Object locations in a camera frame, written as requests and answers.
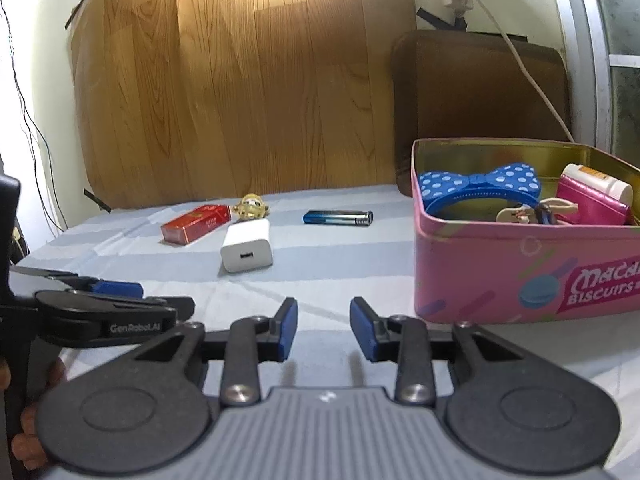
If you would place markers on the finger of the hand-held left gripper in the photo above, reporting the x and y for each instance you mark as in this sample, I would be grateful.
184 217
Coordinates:
150 305
117 289

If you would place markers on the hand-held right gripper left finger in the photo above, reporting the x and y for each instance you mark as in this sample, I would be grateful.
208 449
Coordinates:
286 330

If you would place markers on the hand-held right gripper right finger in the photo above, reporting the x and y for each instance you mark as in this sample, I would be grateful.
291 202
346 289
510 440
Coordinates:
362 330

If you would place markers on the white charger block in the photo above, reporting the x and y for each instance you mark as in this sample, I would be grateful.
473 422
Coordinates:
247 247

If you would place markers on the red cigarette box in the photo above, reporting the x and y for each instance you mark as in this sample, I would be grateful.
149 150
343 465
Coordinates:
195 225

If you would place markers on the blue lighter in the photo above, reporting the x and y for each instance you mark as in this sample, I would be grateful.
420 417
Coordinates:
335 217

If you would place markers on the pink biscuit tin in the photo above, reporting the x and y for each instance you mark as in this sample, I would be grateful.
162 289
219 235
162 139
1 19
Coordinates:
490 270

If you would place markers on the blue polka-dot bow headband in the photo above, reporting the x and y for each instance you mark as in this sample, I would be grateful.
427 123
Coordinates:
500 180

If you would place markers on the cream plastic clip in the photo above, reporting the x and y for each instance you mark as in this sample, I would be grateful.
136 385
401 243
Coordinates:
557 206

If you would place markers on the magenta zip pouch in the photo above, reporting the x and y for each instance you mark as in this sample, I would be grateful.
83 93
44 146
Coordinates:
585 205

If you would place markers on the white plastic bottle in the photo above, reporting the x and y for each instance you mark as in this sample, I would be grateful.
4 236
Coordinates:
600 180

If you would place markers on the person's left hand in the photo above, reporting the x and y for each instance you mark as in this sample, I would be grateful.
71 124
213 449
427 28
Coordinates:
30 420

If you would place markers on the striped bed sheet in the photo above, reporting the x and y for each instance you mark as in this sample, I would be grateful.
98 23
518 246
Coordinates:
325 270

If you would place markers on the black tape strip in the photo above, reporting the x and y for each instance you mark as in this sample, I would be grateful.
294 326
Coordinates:
432 19
97 200
75 11

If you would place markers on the wood-pattern panel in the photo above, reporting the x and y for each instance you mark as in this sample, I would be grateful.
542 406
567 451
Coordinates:
225 85

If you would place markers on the grey window frame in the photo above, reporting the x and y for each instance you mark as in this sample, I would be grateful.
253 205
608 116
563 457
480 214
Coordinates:
575 60

